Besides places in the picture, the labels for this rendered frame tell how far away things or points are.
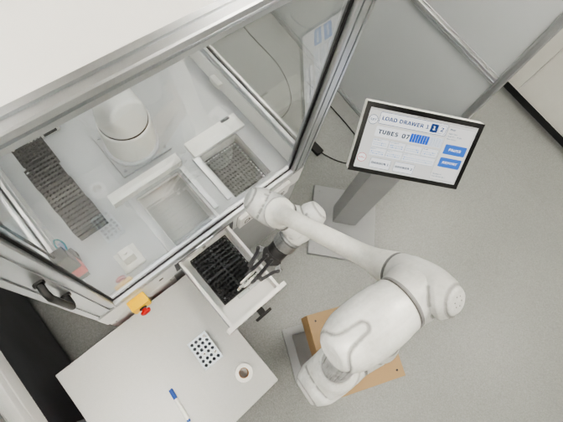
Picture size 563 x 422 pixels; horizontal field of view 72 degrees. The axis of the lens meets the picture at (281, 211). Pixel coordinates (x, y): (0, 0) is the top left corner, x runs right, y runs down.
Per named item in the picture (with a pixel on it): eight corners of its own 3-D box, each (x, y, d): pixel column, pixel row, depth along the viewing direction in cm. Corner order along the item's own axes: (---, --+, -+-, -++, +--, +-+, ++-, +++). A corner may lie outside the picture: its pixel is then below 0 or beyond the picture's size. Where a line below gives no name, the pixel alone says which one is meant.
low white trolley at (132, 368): (260, 374, 228) (278, 379, 158) (171, 460, 206) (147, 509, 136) (198, 297, 238) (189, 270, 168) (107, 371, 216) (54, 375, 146)
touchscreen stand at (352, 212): (372, 264, 263) (457, 209, 169) (307, 254, 258) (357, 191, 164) (374, 197, 282) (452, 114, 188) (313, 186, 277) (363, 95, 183)
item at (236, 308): (277, 286, 164) (279, 284, 158) (229, 328, 155) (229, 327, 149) (217, 217, 171) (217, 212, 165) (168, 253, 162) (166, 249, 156)
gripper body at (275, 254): (293, 252, 145) (277, 267, 149) (278, 235, 147) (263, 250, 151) (285, 257, 138) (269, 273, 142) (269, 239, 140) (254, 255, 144)
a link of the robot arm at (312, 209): (299, 231, 147) (272, 218, 140) (327, 203, 140) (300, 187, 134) (305, 252, 139) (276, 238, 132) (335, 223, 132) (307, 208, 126)
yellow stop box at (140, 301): (152, 304, 153) (150, 301, 147) (137, 316, 151) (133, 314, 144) (145, 294, 154) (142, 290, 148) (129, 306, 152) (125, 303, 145)
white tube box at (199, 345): (223, 356, 158) (223, 356, 154) (205, 370, 155) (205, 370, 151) (204, 331, 160) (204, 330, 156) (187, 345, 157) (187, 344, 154)
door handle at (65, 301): (82, 306, 101) (54, 295, 84) (73, 313, 101) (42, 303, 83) (71, 292, 102) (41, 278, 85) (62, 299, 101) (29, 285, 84)
